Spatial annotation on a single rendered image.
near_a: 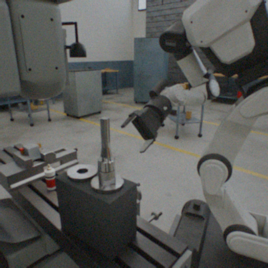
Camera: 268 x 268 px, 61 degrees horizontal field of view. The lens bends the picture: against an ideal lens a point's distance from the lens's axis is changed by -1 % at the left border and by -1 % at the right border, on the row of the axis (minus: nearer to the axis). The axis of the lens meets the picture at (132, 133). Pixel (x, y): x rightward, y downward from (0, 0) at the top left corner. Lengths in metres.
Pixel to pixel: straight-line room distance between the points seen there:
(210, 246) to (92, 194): 0.81
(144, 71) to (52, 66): 6.15
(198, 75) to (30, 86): 0.69
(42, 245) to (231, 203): 0.79
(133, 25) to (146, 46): 3.98
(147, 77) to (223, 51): 6.05
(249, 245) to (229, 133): 0.49
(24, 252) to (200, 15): 1.03
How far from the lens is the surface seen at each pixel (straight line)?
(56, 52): 0.84
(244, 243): 1.17
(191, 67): 1.07
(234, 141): 0.99
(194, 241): 1.27
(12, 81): 0.76
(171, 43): 1.03
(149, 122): 0.77
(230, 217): 1.16
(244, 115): 0.92
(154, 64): 6.82
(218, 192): 1.05
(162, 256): 0.72
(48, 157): 1.11
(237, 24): 0.88
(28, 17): 0.81
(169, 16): 9.57
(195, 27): 0.92
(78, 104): 5.42
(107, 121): 0.57
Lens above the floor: 1.46
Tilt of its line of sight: 19 degrees down
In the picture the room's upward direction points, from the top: straight up
